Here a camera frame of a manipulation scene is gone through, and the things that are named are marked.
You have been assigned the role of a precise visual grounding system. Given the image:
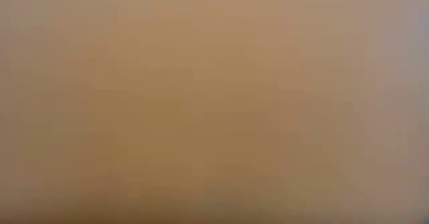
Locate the yellow plastic bin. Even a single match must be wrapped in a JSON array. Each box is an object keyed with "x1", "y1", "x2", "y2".
[{"x1": 0, "y1": 0, "x2": 429, "y2": 224}]

